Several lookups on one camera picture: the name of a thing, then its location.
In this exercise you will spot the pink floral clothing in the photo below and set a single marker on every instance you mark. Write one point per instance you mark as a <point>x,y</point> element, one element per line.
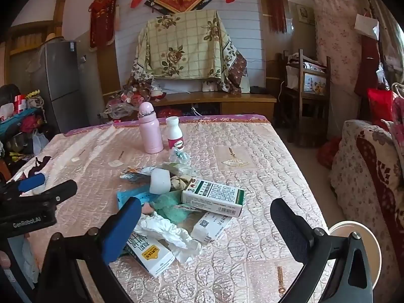
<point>398,116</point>

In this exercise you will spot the rolled pink floral mattress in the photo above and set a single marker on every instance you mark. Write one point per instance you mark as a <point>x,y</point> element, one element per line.
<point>337,44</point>

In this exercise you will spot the clutter of plastic bags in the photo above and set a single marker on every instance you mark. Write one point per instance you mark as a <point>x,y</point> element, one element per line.
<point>126,104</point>

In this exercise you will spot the wooden tv cabinet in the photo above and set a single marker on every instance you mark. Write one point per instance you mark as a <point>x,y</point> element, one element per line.
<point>240,101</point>

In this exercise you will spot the yellow and white box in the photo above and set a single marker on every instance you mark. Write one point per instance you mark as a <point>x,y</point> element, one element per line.
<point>151,254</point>

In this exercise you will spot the clear bluish wrapper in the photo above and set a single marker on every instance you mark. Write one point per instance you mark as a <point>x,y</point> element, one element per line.
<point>179,157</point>

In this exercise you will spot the white medicine box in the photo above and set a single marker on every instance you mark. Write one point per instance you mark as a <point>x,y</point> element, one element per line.
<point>210,227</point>

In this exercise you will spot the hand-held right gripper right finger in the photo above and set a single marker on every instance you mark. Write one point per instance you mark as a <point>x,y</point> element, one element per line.
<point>288,230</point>

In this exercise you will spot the white paper bag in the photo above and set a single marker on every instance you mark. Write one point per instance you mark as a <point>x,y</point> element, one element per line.
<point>366,26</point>

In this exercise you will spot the black hair band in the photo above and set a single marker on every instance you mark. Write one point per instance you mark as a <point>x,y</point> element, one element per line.
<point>40,164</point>

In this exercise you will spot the pile of bags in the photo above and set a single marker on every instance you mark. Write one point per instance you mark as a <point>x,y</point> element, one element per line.
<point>22,123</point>

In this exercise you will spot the green and white box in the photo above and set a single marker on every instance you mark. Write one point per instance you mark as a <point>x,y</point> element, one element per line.
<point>214,197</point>

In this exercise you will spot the framed wall photo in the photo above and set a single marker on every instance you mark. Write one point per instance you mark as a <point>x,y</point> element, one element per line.
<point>305,13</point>

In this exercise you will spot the dark red garment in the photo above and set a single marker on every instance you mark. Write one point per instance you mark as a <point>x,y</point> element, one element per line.
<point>367,66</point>

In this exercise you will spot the red bundle on floor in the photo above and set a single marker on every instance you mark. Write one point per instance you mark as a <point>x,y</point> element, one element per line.
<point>328,153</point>

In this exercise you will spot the floral yellow cloth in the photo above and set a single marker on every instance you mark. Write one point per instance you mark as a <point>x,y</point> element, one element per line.
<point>186,47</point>

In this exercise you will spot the pale crumpled wrapper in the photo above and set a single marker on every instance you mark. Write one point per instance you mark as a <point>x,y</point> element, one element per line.
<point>175,168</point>

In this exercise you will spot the red bag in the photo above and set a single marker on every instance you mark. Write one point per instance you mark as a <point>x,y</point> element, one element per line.
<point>380,104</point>

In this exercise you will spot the grey refrigerator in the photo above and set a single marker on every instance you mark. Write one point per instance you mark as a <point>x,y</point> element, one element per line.
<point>60,85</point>

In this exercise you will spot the blue plastic packet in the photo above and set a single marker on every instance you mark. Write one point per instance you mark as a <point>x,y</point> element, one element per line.
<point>139,197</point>

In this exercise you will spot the person's left hand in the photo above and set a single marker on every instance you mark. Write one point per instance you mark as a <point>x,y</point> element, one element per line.
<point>3,260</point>

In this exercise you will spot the silver foil packet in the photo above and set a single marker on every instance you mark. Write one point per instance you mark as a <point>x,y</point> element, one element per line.
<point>134,174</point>

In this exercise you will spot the white tissue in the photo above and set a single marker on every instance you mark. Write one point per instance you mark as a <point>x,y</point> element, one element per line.
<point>167,233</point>

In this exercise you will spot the red knot decoration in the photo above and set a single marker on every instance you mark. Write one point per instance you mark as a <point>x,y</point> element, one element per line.
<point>277,9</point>

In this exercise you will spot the teal and pink cloth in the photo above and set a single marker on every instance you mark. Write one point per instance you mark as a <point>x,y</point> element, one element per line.
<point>170,206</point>

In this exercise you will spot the pink quilted table cover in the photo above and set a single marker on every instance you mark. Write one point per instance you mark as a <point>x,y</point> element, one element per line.
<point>252,164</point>

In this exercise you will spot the dark wooden chair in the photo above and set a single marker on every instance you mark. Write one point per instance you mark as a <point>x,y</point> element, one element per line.
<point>303,101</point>

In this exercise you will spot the cream round bin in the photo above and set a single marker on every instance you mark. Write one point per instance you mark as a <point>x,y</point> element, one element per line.
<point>373,252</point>

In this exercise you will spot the cream crumpled wrapper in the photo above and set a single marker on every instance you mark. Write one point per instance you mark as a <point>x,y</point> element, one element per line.
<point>178,182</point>

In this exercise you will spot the floral sofa cover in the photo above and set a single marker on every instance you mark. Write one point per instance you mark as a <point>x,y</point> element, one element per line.
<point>356,170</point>

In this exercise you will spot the red hanging scroll decoration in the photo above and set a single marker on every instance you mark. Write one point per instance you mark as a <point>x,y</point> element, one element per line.
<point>102,19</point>

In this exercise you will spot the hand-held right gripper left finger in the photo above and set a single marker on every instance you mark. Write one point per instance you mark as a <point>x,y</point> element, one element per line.
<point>121,227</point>

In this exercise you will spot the white bottle with pink label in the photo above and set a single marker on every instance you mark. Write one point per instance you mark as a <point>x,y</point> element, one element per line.
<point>174,134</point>

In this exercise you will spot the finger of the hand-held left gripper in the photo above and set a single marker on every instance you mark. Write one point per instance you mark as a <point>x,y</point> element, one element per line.
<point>56,192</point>
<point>31,183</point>

